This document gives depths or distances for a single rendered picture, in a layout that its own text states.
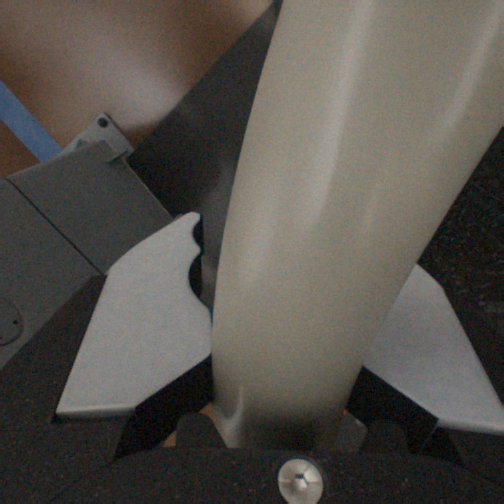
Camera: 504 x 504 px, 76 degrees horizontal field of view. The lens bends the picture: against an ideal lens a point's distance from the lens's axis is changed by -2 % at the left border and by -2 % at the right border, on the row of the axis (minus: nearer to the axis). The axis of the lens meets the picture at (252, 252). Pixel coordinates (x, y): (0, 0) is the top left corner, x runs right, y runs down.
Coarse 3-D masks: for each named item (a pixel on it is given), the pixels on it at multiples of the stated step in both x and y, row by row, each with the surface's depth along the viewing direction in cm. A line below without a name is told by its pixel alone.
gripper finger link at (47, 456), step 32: (96, 288) 8; (64, 320) 7; (32, 352) 6; (64, 352) 6; (0, 384) 6; (32, 384) 6; (64, 384) 6; (0, 416) 5; (32, 416) 5; (128, 416) 5; (0, 448) 5; (32, 448) 5; (64, 448) 5; (96, 448) 5; (128, 448) 5; (0, 480) 4; (32, 480) 4; (64, 480) 4
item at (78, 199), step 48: (96, 144) 95; (0, 192) 62; (48, 192) 72; (96, 192) 85; (144, 192) 104; (0, 240) 57; (48, 240) 66; (96, 240) 77; (0, 288) 53; (48, 288) 61; (0, 336) 50
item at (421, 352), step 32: (416, 288) 9; (384, 320) 8; (416, 320) 8; (448, 320) 8; (384, 352) 7; (416, 352) 7; (448, 352) 7; (384, 384) 6; (416, 384) 6; (448, 384) 6; (480, 384) 6; (384, 416) 6; (416, 416) 6; (448, 416) 6; (480, 416) 6; (416, 448) 6
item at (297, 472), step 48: (192, 432) 5; (384, 432) 5; (96, 480) 4; (144, 480) 4; (192, 480) 4; (240, 480) 4; (288, 480) 4; (336, 480) 4; (384, 480) 4; (432, 480) 4; (480, 480) 4
